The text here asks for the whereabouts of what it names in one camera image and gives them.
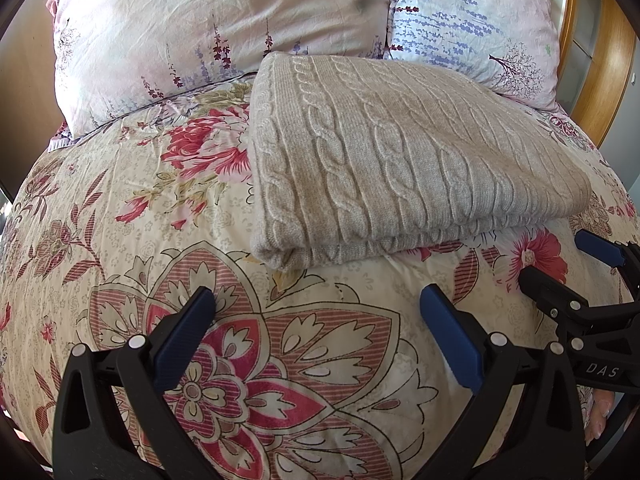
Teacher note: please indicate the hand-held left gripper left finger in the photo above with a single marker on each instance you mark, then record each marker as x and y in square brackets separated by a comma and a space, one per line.
[185, 330]

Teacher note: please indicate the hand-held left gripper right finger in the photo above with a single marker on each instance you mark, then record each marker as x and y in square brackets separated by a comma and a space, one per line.
[450, 330]

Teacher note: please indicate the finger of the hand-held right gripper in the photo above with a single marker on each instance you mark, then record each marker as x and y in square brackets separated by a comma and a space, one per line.
[550, 292]
[597, 247]

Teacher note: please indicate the person's right hand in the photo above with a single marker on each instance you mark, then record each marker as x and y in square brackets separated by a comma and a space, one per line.
[602, 412]

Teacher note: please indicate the floral bed duvet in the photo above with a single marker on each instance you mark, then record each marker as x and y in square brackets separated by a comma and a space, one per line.
[125, 220]

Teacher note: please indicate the grey glass panel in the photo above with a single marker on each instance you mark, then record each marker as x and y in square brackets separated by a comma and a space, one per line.
[585, 65]

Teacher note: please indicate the wooden bed headboard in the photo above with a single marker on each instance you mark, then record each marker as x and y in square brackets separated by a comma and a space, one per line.
[612, 60]

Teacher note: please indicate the pillow with tree print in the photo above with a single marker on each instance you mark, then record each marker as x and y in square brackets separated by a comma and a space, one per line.
[465, 25]

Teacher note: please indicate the pink floral pillow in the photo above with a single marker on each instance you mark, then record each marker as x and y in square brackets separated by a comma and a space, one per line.
[200, 25]

